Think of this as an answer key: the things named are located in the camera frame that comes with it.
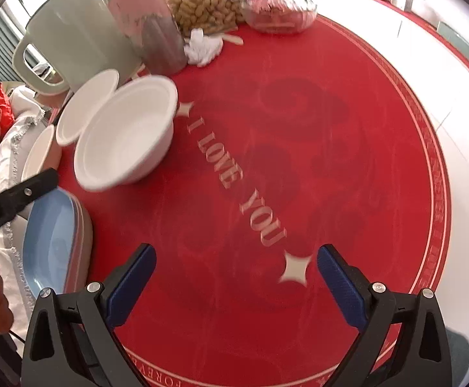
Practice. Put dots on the bag of peanuts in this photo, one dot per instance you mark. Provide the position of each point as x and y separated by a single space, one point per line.
206 4

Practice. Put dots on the long green box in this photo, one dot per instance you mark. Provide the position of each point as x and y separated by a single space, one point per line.
456 40

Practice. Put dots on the white lace cloth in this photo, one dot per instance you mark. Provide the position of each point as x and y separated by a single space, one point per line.
8 149

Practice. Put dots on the pink rimmed plate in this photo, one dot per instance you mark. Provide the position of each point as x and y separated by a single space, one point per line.
84 242

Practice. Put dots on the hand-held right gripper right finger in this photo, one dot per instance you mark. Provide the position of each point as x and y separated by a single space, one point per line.
341 286

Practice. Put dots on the wooden stick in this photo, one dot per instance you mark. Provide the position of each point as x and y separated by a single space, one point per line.
234 39

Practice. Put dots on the person's leg in grey trousers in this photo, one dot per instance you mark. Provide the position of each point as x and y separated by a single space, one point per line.
460 358

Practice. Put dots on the crumpled white tissue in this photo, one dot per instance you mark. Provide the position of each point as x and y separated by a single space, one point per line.
202 48

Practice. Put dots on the large white bowl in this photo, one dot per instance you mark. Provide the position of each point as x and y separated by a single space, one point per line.
125 141

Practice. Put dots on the small white bowl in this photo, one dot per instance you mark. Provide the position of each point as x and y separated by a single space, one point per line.
81 109

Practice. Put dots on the clear glass snack bowl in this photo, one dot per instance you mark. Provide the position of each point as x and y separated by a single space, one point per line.
278 12

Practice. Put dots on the pink and metal bottle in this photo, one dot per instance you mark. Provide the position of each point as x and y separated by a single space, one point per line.
149 28

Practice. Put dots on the light green jug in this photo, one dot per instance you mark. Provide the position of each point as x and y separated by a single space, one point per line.
77 32

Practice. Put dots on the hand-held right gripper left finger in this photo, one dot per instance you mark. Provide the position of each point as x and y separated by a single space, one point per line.
131 286

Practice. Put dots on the red printed cushion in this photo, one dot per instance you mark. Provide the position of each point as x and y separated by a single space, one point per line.
0 107

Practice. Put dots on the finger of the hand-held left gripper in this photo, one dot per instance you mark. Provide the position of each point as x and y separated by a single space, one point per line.
20 195

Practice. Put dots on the blue plate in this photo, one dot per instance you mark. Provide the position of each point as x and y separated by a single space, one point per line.
48 234

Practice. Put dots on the cream shallow bowl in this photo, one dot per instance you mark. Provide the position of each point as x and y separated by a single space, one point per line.
36 155

